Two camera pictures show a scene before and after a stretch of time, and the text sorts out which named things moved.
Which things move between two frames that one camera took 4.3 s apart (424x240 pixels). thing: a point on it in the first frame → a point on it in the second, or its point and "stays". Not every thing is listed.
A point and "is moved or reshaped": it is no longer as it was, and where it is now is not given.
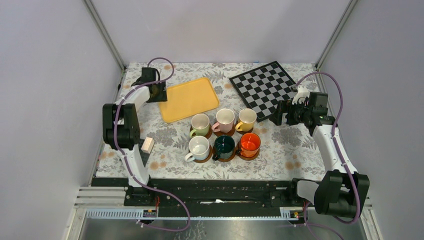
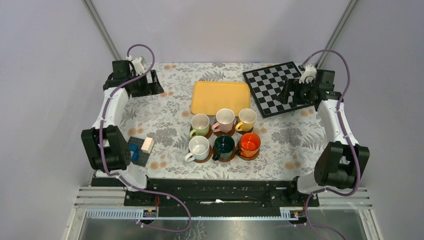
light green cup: (200, 123) stays
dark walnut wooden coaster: (242, 132) stays
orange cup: (249, 144) stays
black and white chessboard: (261, 89) is moved or reshaped
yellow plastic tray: (189, 98) → (207, 97)
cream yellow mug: (247, 117) stays
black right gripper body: (296, 113) → (302, 92)
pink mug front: (225, 117) stays
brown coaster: (231, 133) stays
